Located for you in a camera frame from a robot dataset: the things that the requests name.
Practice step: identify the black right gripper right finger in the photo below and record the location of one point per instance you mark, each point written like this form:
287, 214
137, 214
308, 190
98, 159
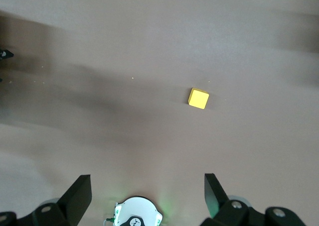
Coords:
215, 196

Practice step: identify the brown table cloth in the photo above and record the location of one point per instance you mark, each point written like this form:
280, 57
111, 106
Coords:
149, 49

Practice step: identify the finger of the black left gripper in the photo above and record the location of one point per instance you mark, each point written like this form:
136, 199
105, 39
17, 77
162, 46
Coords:
5, 54

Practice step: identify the yellow block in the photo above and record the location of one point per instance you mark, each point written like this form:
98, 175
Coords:
198, 99

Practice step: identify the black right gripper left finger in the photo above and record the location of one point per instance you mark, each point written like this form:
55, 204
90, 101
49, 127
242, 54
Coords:
73, 198

